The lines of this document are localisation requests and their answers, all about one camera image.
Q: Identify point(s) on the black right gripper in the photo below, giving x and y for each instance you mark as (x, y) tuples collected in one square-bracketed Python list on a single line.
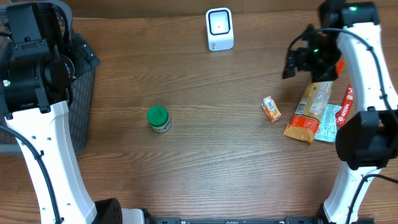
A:
[(328, 67)]

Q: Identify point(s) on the red coffee stick sachet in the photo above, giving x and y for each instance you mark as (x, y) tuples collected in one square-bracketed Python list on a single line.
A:
[(347, 103)]

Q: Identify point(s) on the spaghetti pack orange ends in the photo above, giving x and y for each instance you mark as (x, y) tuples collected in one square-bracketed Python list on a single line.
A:
[(309, 112)]

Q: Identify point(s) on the orange Kleenex tissue pack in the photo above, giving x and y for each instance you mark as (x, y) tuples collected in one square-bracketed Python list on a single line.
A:
[(270, 108)]

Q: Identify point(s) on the teal snack packet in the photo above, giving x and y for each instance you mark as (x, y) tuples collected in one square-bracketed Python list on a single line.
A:
[(328, 127)]

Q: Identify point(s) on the green lid jar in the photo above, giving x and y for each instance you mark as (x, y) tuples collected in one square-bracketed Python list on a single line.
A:
[(158, 117)]

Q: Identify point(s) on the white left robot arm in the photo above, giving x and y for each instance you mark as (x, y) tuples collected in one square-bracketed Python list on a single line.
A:
[(45, 57)]

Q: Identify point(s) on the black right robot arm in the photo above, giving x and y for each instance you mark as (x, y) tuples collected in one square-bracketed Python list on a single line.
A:
[(368, 141)]

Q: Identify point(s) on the white barcode scanner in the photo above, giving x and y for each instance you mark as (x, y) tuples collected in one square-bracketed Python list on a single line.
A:
[(219, 27)]

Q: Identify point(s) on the grey plastic shopping basket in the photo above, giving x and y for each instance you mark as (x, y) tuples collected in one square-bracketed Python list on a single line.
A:
[(82, 87)]

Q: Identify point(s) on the black rail table edge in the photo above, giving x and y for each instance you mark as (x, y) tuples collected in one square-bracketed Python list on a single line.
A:
[(286, 220)]

